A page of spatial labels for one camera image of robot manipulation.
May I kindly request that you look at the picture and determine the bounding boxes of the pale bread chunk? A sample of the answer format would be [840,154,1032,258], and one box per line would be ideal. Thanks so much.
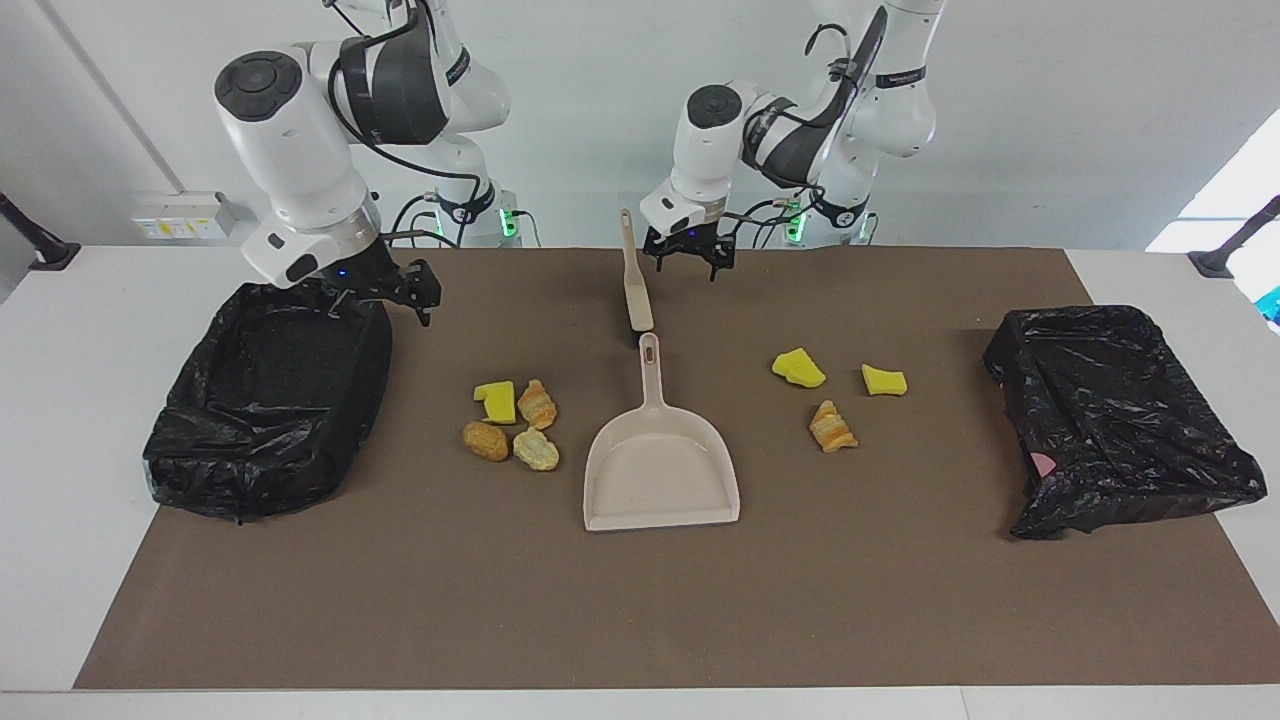
[512,427,561,472]

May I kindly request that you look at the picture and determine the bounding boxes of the pale striped croissant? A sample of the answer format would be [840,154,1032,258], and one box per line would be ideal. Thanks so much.
[809,399,859,454]

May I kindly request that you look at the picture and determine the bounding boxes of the brown table mat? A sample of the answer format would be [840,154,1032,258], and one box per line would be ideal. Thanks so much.
[73,247,1280,691]

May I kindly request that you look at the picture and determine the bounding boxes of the notched yellow sponge piece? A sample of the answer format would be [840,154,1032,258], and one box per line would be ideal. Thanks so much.
[473,380,518,426]

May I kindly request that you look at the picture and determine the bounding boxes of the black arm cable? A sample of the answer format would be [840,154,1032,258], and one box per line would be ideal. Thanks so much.
[325,0,491,248]
[725,22,873,251]

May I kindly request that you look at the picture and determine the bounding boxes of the black camera stand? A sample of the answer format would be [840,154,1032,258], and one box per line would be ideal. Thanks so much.
[0,192,81,272]
[1188,195,1280,280]

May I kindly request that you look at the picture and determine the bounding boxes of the pink bin crumpled black bag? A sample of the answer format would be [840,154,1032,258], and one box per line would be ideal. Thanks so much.
[983,305,1268,541]

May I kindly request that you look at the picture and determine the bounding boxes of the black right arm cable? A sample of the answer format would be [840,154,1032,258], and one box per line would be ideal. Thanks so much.
[325,0,491,248]

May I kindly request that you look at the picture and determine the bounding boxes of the beige plastic dustpan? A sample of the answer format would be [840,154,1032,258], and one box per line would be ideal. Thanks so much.
[583,333,742,532]

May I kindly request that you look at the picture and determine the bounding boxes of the beige brush black bristles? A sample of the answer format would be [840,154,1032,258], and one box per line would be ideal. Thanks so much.
[618,209,656,347]

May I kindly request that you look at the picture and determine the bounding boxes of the orange striped croissant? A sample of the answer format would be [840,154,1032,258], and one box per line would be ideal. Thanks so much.
[516,378,559,431]

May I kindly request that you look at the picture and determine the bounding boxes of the brown bread roll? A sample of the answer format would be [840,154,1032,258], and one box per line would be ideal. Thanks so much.
[462,420,511,463]

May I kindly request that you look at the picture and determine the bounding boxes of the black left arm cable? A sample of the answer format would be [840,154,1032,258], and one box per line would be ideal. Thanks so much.
[725,22,873,251]

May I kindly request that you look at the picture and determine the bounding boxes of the bin with black bag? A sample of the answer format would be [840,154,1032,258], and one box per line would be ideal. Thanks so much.
[142,277,394,523]

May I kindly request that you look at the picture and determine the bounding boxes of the black base cable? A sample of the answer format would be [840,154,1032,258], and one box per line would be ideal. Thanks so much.
[388,193,446,248]

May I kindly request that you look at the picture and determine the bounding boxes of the large yellow sponge piece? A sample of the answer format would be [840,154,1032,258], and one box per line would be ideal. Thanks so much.
[771,347,828,390]

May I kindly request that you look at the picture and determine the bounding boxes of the white wall socket strip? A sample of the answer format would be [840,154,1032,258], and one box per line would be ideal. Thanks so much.
[131,192,241,241]

